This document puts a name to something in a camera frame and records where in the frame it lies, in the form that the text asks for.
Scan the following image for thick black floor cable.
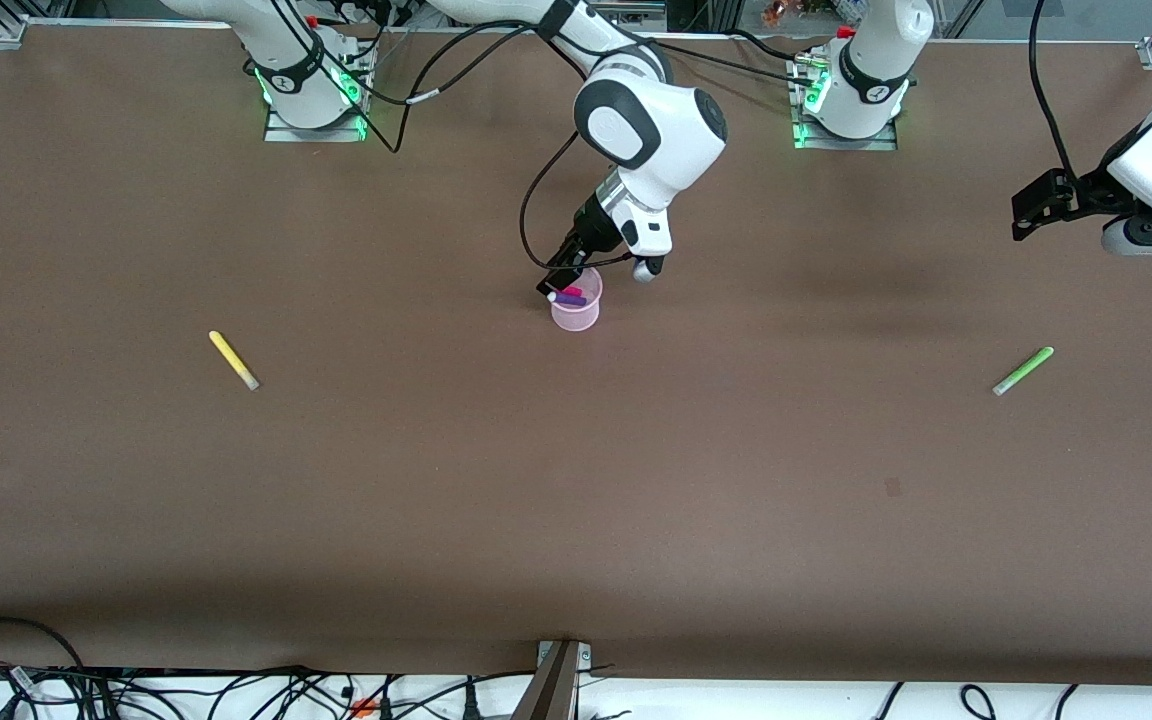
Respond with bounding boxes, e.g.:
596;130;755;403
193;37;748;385
0;617;87;669

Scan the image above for pink pen holder cup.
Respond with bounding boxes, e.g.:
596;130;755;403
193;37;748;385
550;266;604;333

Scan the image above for metal table edge bracket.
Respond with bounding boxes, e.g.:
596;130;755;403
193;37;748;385
511;640;593;720

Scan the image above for thin black table cable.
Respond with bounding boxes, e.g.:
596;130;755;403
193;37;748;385
652;30;817;87

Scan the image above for yellow pen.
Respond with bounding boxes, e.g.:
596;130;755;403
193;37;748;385
208;330;262;392

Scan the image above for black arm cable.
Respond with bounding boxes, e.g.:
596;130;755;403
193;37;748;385
1027;0;1079;179
266;0;639;273

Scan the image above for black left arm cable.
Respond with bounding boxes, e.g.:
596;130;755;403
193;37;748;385
1027;0;1079;179

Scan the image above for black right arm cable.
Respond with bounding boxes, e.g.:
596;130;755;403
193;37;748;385
266;0;639;273

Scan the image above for green pen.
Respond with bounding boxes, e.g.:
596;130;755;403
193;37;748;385
992;346;1055;397

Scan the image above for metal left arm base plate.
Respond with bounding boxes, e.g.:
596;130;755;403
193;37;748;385
788;52;899;152

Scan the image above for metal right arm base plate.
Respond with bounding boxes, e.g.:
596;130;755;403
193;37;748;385
264;40;371;143

